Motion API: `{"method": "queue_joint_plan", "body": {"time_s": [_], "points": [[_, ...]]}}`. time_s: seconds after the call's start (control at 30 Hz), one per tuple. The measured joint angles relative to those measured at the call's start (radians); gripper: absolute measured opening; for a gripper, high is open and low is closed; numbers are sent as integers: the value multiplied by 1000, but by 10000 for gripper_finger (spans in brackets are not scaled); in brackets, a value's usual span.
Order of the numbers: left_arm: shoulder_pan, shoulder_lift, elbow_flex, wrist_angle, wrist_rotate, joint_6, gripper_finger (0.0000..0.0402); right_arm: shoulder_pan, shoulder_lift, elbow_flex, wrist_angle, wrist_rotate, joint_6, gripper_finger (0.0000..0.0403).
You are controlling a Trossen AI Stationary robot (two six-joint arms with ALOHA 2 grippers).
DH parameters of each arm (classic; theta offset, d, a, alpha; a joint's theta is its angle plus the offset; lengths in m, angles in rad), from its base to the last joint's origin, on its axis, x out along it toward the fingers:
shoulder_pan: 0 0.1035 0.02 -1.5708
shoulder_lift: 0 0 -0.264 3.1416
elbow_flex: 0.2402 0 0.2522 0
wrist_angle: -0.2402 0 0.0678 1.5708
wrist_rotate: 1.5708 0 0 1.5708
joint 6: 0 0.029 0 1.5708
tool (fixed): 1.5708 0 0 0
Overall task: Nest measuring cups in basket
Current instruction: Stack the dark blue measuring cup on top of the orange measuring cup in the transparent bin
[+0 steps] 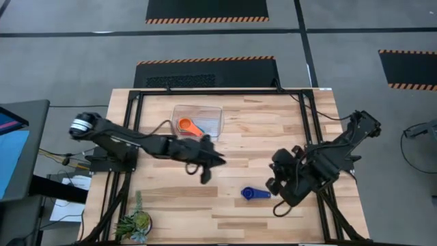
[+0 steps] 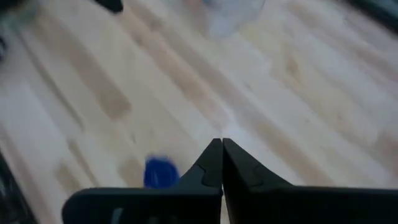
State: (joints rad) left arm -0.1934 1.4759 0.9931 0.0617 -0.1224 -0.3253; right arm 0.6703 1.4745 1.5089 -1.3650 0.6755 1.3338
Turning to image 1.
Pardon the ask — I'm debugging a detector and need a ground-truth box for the orange measuring cup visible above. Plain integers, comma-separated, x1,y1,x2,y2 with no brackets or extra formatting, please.
177,117,204,139

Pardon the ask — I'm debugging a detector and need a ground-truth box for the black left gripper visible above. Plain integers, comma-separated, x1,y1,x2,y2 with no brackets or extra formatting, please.
168,134,227,185

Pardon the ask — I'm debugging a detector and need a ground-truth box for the blue measuring cup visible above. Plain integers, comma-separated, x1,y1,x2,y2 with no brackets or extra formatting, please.
240,185,272,202

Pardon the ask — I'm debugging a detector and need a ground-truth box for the computer monitor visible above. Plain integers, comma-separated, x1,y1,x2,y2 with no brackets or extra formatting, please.
0,98,51,204

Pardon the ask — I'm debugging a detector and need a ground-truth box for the black hazard-striped floor mat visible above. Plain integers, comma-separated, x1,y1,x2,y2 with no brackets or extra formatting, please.
132,55,281,90
145,0,270,25
378,49,437,92

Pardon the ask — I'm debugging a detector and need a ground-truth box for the grey device with cable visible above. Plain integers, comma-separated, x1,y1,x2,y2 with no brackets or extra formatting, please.
400,118,437,176

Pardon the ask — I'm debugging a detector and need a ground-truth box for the potted succulent plant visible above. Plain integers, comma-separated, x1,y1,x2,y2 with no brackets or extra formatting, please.
113,190,154,245

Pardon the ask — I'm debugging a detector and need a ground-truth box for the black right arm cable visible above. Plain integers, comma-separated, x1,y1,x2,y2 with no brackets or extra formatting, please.
272,78,358,122

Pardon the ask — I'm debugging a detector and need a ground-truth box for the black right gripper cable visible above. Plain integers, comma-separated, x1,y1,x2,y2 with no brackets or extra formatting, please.
272,200,298,218

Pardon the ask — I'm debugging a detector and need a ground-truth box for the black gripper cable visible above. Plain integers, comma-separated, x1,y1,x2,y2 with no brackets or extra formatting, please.
272,200,298,218
184,163,203,176

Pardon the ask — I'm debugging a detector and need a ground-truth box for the white paper sheet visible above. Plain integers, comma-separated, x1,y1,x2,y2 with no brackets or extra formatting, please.
48,174,93,223

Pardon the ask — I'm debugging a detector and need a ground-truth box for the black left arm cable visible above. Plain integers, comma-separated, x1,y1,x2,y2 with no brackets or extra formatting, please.
149,119,175,136

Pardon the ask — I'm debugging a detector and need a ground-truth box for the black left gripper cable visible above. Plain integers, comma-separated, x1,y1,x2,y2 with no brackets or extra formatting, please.
184,163,203,176

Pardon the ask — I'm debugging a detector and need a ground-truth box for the black table frame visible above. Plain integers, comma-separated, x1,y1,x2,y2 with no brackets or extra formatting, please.
77,87,373,246

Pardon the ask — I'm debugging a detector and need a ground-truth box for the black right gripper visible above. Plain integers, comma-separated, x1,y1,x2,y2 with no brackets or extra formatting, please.
265,146,326,208

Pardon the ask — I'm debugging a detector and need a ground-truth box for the clear plastic basket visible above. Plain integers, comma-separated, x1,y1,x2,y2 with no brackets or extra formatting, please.
169,103,225,142

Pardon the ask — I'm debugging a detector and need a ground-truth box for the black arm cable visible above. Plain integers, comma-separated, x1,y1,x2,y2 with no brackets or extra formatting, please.
149,119,175,136
272,78,358,122

